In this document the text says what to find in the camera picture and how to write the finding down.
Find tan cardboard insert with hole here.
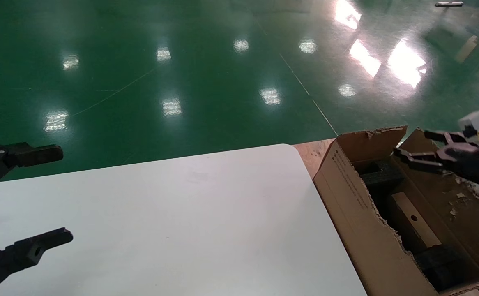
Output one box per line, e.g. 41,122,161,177
390,191,442,248

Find big torn-edged cardboard box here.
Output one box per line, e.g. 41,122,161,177
313,125,479,296

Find black foam block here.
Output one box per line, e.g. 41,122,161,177
415,245,469,291
361,160,405,190

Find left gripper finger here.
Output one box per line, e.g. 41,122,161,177
0,142,64,197
0,227,74,296

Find right wrist camera housing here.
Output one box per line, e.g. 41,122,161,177
458,109,479,140

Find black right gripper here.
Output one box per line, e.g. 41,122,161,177
394,130,479,192

